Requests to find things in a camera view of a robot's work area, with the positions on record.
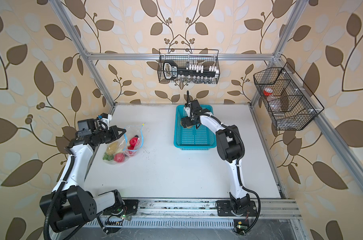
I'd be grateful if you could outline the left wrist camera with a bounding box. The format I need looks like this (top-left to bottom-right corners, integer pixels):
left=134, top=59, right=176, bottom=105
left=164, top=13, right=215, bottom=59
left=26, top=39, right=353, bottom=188
left=98, top=113, right=112, bottom=124

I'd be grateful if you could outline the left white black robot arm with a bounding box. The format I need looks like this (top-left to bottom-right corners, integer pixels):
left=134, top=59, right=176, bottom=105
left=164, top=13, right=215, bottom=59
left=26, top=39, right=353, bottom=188
left=40, top=113, right=126, bottom=240

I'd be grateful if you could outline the teal plastic basket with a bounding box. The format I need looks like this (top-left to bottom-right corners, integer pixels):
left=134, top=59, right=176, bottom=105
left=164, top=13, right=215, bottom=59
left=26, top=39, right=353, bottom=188
left=174, top=105, right=216, bottom=151

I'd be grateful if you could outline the black wire basket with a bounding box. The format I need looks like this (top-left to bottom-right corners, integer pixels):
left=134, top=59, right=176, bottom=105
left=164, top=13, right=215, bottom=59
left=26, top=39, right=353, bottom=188
left=253, top=63, right=324, bottom=131
left=157, top=48, right=220, bottom=85

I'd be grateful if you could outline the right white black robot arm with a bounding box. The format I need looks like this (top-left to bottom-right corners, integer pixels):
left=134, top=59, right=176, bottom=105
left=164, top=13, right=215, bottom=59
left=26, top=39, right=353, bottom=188
left=181, top=100, right=257, bottom=216

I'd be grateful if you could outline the right black wire basket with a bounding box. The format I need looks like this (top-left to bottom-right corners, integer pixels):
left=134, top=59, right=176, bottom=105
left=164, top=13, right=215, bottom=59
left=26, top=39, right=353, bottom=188
left=253, top=63, right=324, bottom=131

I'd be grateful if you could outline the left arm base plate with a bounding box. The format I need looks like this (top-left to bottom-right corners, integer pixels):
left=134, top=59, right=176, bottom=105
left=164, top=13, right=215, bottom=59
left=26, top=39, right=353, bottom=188
left=102, top=199, right=139, bottom=218

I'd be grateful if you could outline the red tomato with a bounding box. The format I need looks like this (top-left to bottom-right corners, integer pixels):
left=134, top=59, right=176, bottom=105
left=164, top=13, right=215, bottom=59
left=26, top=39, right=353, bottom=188
left=114, top=153, right=126, bottom=163

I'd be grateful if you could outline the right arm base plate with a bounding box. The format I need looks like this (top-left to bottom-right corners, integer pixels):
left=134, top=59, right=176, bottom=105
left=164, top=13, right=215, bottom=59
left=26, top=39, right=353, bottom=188
left=215, top=200, right=257, bottom=218

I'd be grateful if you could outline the red capped bottle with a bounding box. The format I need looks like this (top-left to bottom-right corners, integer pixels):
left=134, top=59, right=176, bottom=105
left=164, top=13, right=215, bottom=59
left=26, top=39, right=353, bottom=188
left=263, top=88, right=278, bottom=102

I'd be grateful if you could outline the back black wire basket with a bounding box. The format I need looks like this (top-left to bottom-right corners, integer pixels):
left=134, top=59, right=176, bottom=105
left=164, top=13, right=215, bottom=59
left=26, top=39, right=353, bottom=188
left=157, top=48, right=220, bottom=85

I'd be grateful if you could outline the red apple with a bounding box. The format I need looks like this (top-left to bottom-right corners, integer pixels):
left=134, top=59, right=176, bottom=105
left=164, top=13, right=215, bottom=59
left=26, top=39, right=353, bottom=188
left=128, top=135, right=141, bottom=150

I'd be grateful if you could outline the clear zip top bag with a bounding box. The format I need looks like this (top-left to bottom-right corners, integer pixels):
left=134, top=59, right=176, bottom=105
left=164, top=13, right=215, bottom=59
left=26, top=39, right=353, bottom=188
left=103, top=124, right=145, bottom=165

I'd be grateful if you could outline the aluminium front rail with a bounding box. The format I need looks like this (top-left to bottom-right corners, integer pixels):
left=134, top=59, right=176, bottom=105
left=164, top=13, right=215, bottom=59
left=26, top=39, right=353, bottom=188
left=123, top=198, right=302, bottom=220

